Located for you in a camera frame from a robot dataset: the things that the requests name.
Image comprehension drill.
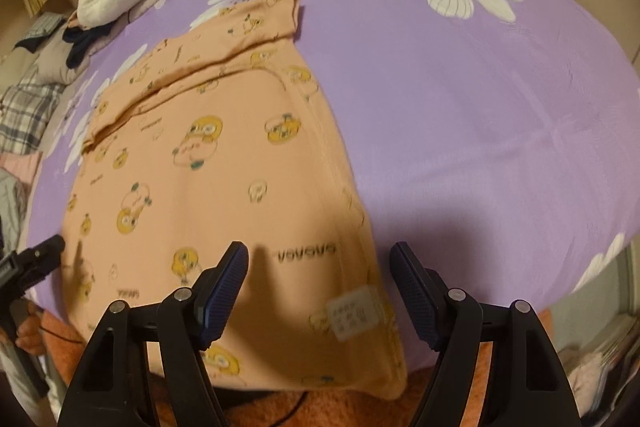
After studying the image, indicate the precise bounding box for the purple floral bed sheet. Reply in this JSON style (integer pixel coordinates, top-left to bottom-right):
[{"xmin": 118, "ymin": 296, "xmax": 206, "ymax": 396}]
[{"xmin": 25, "ymin": 0, "xmax": 640, "ymax": 308}]

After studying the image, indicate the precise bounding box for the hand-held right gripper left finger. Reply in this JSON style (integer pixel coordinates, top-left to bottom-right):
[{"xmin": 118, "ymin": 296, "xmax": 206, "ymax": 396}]
[{"xmin": 59, "ymin": 241, "xmax": 250, "ymax": 427}]

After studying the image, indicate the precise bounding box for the stack of books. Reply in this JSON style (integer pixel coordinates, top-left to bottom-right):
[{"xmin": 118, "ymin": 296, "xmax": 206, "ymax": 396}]
[{"xmin": 592, "ymin": 311, "xmax": 639, "ymax": 371}]

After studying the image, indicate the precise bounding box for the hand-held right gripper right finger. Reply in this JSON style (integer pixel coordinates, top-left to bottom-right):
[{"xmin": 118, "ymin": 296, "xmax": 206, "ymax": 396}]
[{"xmin": 389, "ymin": 241, "xmax": 583, "ymax": 427}]

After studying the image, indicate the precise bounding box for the orange printed baby romper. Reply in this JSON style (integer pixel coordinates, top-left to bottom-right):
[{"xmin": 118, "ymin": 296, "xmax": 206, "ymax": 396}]
[{"xmin": 60, "ymin": 0, "xmax": 408, "ymax": 400}]

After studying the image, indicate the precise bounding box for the pale pink cloth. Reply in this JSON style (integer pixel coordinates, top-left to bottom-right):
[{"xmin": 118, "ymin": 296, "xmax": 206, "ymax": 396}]
[{"xmin": 567, "ymin": 349, "xmax": 609, "ymax": 406}]

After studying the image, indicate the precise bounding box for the folded plaid garment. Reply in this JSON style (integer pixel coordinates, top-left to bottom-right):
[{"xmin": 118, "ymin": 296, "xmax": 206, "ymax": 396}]
[{"xmin": 14, "ymin": 13, "xmax": 67, "ymax": 54}]

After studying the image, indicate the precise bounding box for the pink folded cloth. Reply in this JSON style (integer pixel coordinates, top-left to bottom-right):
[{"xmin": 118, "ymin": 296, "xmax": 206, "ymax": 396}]
[{"xmin": 0, "ymin": 151, "xmax": 42, "ymax": 188}]

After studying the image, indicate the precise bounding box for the plaid pillow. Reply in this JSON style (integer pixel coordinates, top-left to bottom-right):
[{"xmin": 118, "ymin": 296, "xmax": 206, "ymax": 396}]
[{"xmin": 0, "ymin": 67, "xmax": 67, "ymax": 154}]

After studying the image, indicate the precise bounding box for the grey pillow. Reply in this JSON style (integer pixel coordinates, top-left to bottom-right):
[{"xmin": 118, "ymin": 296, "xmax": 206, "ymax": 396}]
[{"xmin": 29, "ymin": 41, "xmax": 92, "ymax": 88}]

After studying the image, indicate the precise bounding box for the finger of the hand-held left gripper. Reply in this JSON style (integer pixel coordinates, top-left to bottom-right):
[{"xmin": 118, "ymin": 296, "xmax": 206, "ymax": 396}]
[{"xmin": 16, "ymin": 234, "xmax": 67, "ymax": 274}]

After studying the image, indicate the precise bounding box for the person's left hand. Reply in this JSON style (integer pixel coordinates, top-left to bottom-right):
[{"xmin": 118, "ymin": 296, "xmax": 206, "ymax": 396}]
[{"xmin": 15, "ymin": 311, "xmax": 47, "ymax": 357}]

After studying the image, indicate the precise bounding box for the grey crumpled cloth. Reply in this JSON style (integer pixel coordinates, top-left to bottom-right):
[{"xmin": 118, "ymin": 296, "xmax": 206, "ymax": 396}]
[{"xmin": 0, "ymin": 169, "xmax": 29, "ymax": 254}]

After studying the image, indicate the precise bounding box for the dark navy garment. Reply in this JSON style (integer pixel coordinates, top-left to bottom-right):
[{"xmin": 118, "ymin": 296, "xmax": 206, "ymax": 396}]
[{"xmin": 62, "ymin": 24, "xmax": 127, "ymax": 68}]

